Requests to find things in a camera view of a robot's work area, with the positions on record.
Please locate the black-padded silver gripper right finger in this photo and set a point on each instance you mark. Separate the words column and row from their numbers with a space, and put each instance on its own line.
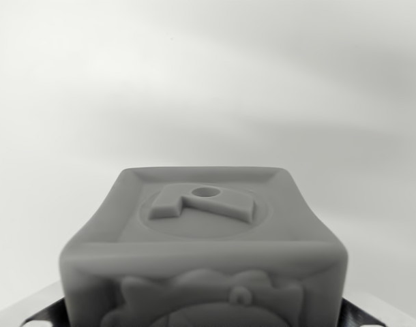
column 365, row 313

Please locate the black-padded silver gripper left finger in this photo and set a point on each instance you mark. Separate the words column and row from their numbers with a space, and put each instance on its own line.
column 47, row 315

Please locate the grey embossed toy cube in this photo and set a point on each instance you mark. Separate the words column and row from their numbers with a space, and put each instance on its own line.
column 204, row 238

